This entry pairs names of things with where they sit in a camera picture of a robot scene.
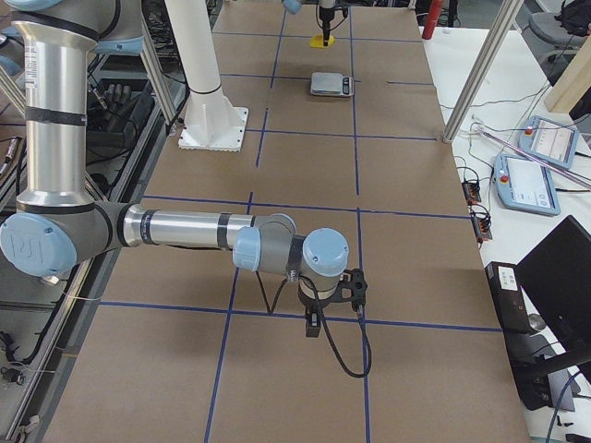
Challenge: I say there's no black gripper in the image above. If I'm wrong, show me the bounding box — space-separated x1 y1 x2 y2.
319 6 334 46
297 285 335 338

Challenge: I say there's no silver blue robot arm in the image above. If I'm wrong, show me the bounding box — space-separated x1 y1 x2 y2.
1 1 350 337
282 0 336 49

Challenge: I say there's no silver digital kitchen scale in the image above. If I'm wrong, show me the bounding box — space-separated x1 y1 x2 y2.
310 72 355 97

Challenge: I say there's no red cylinder bottle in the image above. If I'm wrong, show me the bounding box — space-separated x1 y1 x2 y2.
422 0 444 40

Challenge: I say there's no black computer box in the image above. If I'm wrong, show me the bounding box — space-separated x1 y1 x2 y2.
485 261 575 412

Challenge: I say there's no black monitor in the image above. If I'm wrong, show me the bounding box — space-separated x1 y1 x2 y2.
516 215 590 350

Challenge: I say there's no near blue teach pendant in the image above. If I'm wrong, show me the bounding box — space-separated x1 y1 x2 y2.
493 153 561 216

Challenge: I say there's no blue teach pendant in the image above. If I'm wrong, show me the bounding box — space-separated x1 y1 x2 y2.
518 115 580 169
493 153 561 216

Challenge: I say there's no far blue teach pendant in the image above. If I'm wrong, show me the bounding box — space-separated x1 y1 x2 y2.
518 115 580 169

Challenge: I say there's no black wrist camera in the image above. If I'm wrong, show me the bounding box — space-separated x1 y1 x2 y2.
334 0 349 18
339 269 368 313

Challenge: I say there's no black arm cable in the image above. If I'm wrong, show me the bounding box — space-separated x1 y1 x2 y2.
256 270 373 379

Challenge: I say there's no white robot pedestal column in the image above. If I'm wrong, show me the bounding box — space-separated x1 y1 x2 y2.
165 0 248 152

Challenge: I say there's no aluminium frame post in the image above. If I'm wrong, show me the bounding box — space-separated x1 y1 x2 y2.
442 0 524 144

